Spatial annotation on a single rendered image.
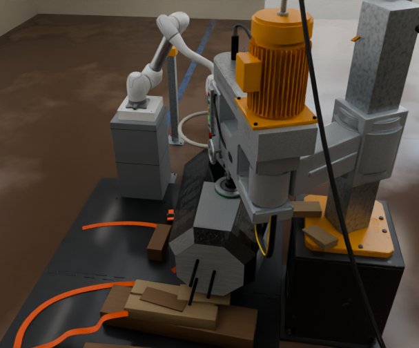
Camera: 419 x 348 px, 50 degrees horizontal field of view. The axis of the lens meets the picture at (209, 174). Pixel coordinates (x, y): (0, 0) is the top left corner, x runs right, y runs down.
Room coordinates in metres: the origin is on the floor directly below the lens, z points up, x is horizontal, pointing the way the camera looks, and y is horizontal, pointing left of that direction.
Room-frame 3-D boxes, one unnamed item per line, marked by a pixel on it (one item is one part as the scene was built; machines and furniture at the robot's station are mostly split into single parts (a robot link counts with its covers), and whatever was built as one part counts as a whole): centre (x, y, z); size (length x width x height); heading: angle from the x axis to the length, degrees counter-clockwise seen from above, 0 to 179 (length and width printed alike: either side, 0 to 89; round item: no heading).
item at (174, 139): (4.40, 0.37, 0.54); 0.20 x 0.20 x 1.09; 81
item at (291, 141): (2.01, -0.22, 1.62); 0.96 x 0.25 x 0.17; 12
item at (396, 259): (2.07, -0.83, 0.37); 0.66 x 0.66 x 0.74; 81
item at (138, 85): (3.51, 0.60, 1.05); 0.18 x 0.16 x 0.22; 152
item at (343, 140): (1.96, -0.66, 1.36); 0.74 x 0.34 x 0.25; 123
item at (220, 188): (2.36, -0.14, 0.84); 0.21 x 0.21 x 0.01
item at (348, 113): (2.07, -0.83, 1.36); 0.35 x 0.35 x 0.41
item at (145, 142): (3.51, 0.61, 0.40); 0.50 x 0.50 x 0.80; 82
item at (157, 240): (2.66, 0.40, 0.07); 0.30 x 0.12 x 0.12; 169
